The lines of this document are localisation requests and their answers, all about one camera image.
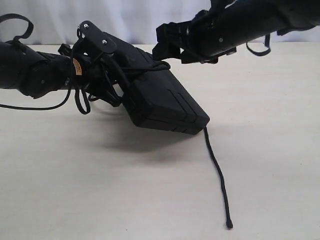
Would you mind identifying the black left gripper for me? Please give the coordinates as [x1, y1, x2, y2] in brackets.
[71, 49, 122, 107]

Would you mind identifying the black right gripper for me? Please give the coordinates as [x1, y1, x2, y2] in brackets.
[152, 9, 237, 64]

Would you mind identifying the black cord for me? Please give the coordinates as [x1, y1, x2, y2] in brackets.
[73, 61, 235, 229]

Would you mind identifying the black plastic carrying case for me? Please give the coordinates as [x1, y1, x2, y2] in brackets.
[109, 37, 210, 137]

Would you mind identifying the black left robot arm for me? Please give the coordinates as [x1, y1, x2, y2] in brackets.
[0, 38, 129, 115]

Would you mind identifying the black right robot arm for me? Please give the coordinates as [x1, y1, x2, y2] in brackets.
[152, 0, 320, 64]

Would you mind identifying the white backdrop curtain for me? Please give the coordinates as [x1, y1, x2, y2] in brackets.
[0, 0, 320, 47]

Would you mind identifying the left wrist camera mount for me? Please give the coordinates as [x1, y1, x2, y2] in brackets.
[78, 20, 117, 56]

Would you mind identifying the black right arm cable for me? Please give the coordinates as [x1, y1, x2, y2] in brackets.
[246, 33, 272, 57]

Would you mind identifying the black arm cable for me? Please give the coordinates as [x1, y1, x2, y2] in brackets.
[246, 33, 272, 57]
[0, 14, 78, 111]

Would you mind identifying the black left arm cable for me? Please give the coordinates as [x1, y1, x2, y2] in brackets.
[0, 14, 78, 111]

